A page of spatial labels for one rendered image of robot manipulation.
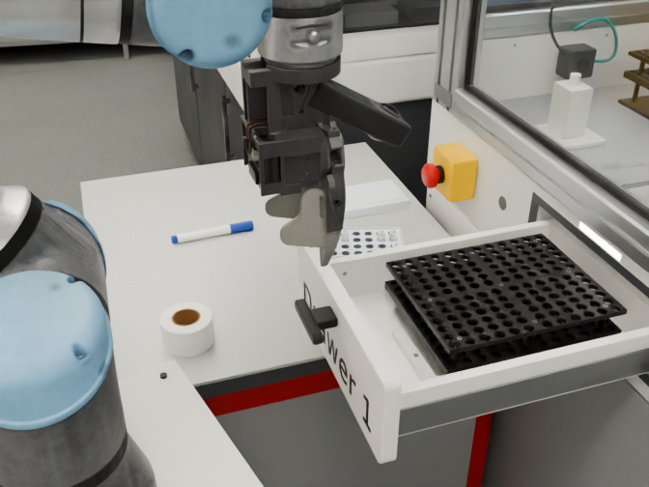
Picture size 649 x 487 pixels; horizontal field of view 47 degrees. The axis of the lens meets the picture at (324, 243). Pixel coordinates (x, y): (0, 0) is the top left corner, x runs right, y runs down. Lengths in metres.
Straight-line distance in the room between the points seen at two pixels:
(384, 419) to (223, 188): 0.76
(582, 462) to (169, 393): 0.57
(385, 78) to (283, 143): 0.99
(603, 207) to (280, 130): 0.43
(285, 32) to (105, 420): 0.35
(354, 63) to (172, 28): 1.16
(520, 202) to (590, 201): 0.16
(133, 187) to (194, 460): 0.76
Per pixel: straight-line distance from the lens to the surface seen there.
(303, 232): 0.72
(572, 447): 1.12
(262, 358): 1.00
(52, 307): 0.61
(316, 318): 0.81
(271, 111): 0.67
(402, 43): 1.63
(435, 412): 0.79
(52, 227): 0.71
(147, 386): 0.86
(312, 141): 0.67
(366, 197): 1.33
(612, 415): 1.02
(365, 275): 0.96
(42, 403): 0.59
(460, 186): 1.18
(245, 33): 0.47
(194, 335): 0.99
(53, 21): 0.48
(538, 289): 0.91
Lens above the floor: 1.41
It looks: 32 degrees down
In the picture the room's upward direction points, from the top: straight up
